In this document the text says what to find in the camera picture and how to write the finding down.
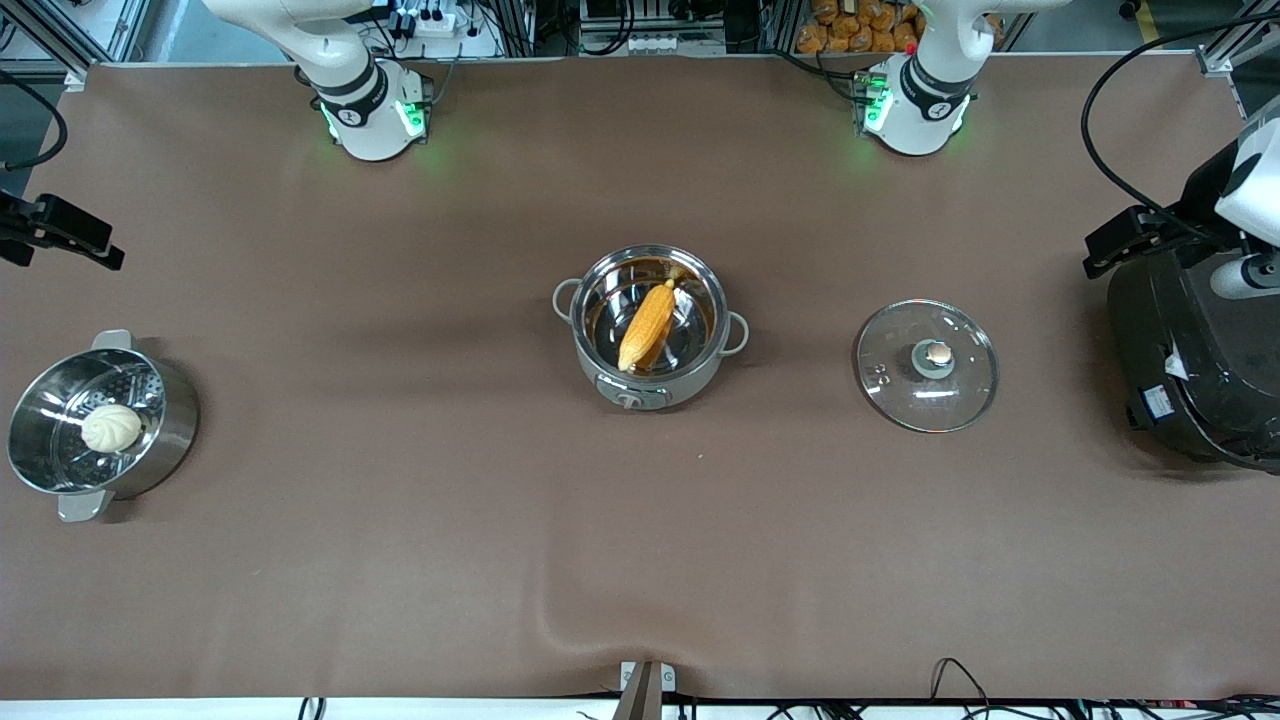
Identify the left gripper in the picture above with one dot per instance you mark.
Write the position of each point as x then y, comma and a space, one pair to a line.
1189, 224

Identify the round glass pot lid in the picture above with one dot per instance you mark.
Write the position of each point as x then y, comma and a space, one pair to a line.
950, 395

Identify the yellow corn cob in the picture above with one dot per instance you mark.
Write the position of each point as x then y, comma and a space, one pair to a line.
645, 325

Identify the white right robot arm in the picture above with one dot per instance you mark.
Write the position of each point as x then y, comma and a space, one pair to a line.
360, 110

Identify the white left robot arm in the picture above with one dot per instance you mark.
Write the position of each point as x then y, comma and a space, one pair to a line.
925, 105

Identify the stainless steel steamer pot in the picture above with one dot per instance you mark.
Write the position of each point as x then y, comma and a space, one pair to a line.
170, 420

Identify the grey electric cooking pot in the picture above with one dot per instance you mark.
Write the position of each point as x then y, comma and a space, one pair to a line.
640, 392

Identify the black rice cooker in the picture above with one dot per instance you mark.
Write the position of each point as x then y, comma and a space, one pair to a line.
1190, 360

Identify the white steamed bun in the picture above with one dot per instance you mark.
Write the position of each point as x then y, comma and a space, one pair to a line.
110, 428

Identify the bag of orange snacks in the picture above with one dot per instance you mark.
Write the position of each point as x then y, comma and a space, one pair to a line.
860, 30

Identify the white power strip with plugs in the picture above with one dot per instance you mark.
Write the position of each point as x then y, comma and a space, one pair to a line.
430, 20

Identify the long white power strip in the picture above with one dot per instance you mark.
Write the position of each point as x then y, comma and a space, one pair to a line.
660, 43

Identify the brown table mat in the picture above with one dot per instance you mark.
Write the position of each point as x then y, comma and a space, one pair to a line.
640, 560

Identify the grey metal table bracket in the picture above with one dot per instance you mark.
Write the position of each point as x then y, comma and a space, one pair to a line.
647, 685

